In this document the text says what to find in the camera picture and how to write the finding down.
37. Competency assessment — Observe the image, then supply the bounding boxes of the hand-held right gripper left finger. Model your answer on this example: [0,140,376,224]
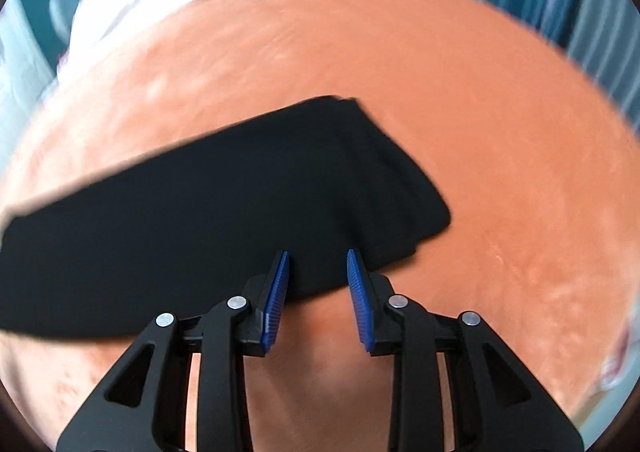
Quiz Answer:
[56,251,291,452]

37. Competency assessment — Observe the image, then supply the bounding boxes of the orange blanket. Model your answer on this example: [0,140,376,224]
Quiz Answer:
[0,0,636,452]

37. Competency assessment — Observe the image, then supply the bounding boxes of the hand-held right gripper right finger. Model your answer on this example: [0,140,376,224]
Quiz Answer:
[346,249,585,452]

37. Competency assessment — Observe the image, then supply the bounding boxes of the white door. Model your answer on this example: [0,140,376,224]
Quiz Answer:
[0,0,56,153]

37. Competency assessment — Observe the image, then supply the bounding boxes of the black pants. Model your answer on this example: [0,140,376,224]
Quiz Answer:
[0,95,452,339]

